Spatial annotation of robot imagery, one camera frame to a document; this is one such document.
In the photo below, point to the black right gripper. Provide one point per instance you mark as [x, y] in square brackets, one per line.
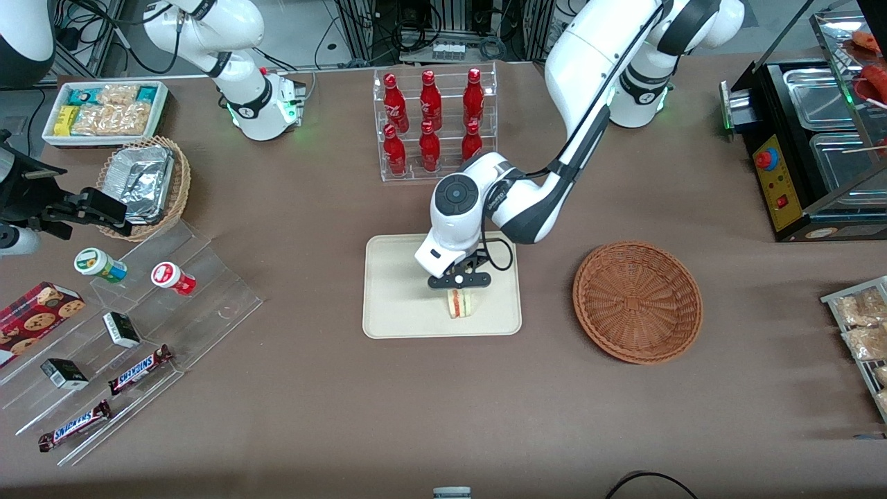
[21, 190]

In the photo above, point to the triangular sandwich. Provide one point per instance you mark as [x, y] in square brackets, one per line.
[461, 306]

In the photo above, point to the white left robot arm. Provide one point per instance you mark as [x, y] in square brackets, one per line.
[589, 62]

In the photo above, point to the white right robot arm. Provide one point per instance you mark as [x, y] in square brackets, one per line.
[246, 97]

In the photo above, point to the beige rectangular tray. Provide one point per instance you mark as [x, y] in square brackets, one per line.
[395, 305]

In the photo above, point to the light wicker basket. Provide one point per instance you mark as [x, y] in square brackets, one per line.
[180, 187]

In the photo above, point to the brown wicker basket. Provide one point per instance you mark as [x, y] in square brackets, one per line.
[637, 301]

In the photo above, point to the aluminium foil containers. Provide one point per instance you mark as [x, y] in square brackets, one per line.
[142, 181]

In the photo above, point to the green lidded cup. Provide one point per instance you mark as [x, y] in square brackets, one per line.
[97, 264]

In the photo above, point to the red lidded cup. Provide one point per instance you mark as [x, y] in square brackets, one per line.
[170, 277]

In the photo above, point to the white snack bin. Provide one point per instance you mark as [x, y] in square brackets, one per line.
[55, 138]

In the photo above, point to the large clear cracker bag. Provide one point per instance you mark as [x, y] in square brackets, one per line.
[114, 120]

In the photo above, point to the yellow snack packet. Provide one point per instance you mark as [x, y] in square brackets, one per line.
[66, 120]

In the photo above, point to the small black box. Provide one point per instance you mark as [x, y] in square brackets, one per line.
[64, 373]
[121, 329]

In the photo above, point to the teal snack packet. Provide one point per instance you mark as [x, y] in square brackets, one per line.
[83, 96]
[147, 94]

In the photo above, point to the small clear cracker bag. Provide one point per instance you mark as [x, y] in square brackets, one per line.
[118, 93]

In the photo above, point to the red cookie box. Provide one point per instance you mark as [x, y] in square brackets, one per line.
[31, 319]

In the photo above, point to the clear acrylic stepped shelf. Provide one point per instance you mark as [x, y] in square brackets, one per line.
[208, 305]

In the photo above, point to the red soda bottle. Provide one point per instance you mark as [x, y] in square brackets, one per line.
[472, 144]
[430, 100]
[429, 151]
[394, 104]
[395, 154]
[473, 97]

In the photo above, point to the clear acrylic bottle rack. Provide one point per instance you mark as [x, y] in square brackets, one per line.
[447, 138]

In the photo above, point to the brown Snickers bar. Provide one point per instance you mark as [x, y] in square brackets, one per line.
[138, 371]
[75, 425]

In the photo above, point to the grey box at table edge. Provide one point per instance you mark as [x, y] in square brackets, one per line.
[452, 493]

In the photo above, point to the white power strip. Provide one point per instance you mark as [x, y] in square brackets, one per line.
[448, 50]

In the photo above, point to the red emergency stop button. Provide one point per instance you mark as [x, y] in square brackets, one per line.
[764, 160]

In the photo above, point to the black food warmer machine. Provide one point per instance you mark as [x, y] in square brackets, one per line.
[790, 187]

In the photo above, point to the clear bag of crackers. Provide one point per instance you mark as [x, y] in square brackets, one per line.
[859, 308]
[866, 343]

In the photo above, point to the steel food pan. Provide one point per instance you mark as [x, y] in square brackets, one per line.
[818, 97]
[842, 163]

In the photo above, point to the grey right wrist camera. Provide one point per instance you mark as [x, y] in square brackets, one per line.
[19, 241]

